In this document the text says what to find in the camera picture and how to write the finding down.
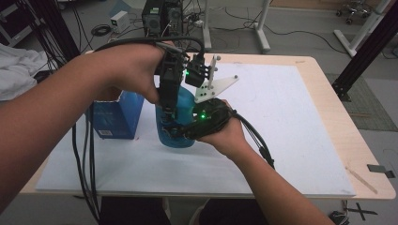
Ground right gripper black cable bundle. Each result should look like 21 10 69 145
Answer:
230 110 277 171

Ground black metal frame post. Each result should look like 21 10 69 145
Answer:
30 0 82 63
330 2 398 102

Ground blue bottle with white cap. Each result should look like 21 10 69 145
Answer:
155 85 198 149

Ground office chair base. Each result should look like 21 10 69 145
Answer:
335 0 374 25

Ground white cloth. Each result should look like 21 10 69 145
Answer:
0 42 49 102

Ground person's dark trouser legs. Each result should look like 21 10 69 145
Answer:
99 196 268 225

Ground white desk leg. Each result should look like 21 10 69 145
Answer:
201 0 213 52
253 0 272 53

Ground coiled black cable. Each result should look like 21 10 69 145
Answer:
90 23 113 38

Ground person's right hand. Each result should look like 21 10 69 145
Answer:
196 98 249 158

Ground grey floor tape piece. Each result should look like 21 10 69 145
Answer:
366 163 396 179

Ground gripper black cable bundle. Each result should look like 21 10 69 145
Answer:
230 110 277 171
70 35 207 225

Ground left gripper black cable bundle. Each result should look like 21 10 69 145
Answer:
70 35 207 225

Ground person's left hand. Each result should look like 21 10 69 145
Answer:
93 41 167 106

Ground white table mat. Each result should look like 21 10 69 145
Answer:
35 61 358 198

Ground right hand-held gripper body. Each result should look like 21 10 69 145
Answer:
183 74 240 141

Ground dark floor mat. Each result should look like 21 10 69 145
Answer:
324 72 398 133

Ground black computer tower green label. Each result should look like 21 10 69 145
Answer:
141 0 167 38

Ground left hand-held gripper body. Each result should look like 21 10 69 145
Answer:
154 46 222 111

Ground black cross floor tape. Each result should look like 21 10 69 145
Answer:
346 202 378 222

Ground white desk frame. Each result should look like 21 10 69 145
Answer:
332 0 392 58

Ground blue cardboard box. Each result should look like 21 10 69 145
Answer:
85 90 145 141

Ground thin wooden strip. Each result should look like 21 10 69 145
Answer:
344 166 378 195

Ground white power supply box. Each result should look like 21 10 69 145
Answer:
109 10 131 35

